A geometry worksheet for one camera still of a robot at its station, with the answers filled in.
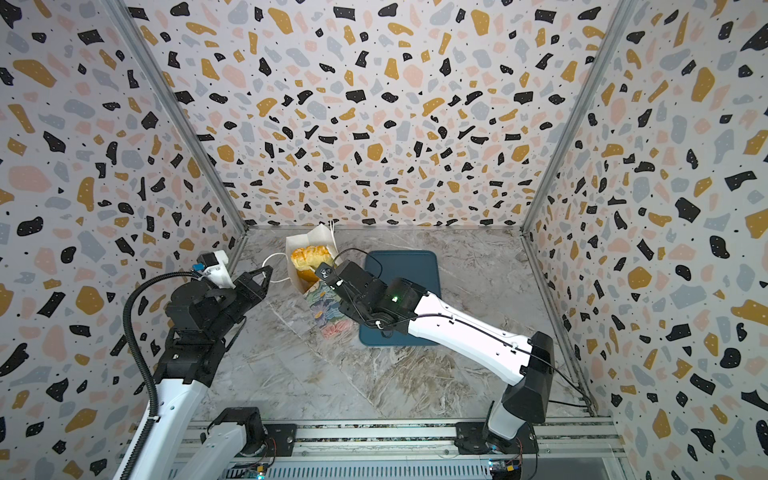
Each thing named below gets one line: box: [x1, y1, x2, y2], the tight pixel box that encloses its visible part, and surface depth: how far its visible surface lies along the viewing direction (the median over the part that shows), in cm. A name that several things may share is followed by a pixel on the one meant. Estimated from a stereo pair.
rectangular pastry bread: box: [290, 245, 333, 271], surface depth 75 cm
